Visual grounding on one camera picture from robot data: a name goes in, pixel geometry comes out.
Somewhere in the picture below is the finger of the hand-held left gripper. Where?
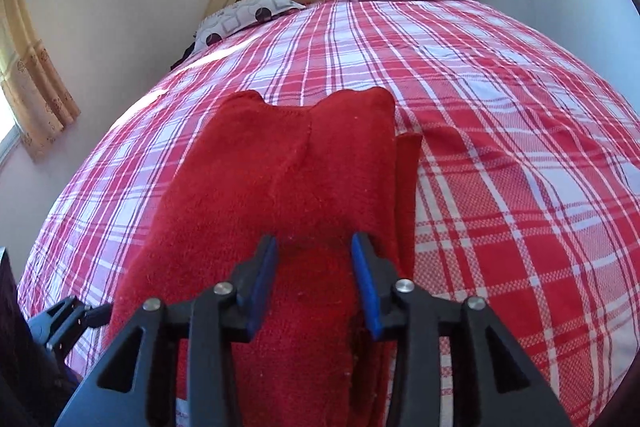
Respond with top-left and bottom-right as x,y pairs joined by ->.
46,296 -> 87,339
62,303 -> 114,350

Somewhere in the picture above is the window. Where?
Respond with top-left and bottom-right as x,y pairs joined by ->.
0,89 -> 24,165

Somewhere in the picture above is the red knitted sweater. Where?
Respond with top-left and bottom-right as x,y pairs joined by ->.
106,87 -> 424,427

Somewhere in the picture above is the yellow floral curtain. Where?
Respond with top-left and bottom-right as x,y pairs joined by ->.
0,0 -> 82,164

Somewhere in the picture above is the grey patterned pillow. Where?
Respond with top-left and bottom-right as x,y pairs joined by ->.
192,0 -> 307,56

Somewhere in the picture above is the red white plaid bedspread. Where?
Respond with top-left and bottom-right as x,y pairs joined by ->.
17,0 -> 640,427

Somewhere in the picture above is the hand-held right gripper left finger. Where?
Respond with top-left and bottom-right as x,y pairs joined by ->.
55,234 -> 279,427

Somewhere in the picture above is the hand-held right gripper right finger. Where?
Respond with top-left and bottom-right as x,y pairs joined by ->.
350,232 -> 573,427

